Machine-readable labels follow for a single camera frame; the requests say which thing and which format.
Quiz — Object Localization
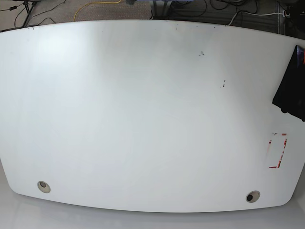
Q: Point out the black graphic t-shirt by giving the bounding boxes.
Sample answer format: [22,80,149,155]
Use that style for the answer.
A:
[272,45,305,121]

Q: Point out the red tape corner marking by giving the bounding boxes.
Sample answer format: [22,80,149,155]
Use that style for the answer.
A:
[266,133,288,169]

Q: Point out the black tripod stand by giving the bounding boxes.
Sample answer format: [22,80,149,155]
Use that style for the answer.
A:
[0,0,40,32]

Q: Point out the yellow cable on floor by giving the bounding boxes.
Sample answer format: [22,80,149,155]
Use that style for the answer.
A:
[74,0,122,22]

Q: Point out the right table cable grommet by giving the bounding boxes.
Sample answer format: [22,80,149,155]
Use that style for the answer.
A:
[246,190,260,203]

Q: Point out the table cable grommet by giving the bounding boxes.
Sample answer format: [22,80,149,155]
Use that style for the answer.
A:
[37,181,51,193]
[246,190,260,203]

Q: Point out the left table cable grommet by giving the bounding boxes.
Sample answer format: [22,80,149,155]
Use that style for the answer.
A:
[37,181,51,193]

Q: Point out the white cable on floor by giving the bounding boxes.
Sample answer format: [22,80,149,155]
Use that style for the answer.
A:
[228,10,286,26]

